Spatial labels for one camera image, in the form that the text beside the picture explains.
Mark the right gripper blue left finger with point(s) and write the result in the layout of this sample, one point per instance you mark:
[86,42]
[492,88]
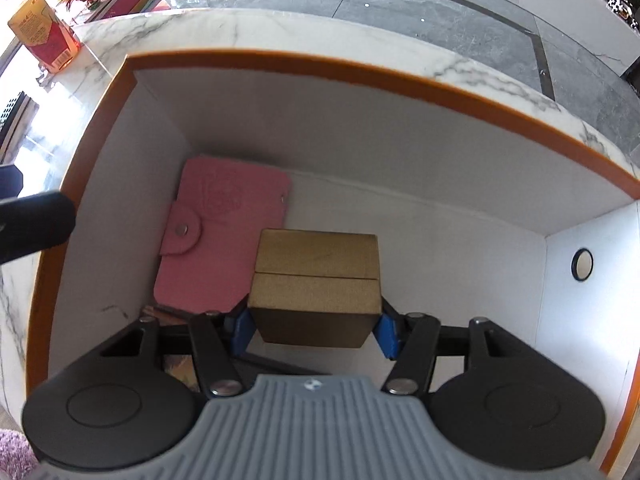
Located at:
[240,326]

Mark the pink leather card wallet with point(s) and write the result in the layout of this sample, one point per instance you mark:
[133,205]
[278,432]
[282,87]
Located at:
[213,227]

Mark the yellow red carton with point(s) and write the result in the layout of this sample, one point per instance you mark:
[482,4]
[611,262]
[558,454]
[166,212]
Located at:
[48,39]

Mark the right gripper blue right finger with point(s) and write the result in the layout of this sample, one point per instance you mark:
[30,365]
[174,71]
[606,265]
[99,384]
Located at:
[387,331]

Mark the orange cardboard storage box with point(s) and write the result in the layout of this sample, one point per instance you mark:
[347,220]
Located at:
[461,190]

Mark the brown cardboard small box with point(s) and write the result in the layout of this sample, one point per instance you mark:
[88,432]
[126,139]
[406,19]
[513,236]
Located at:
[316,289]

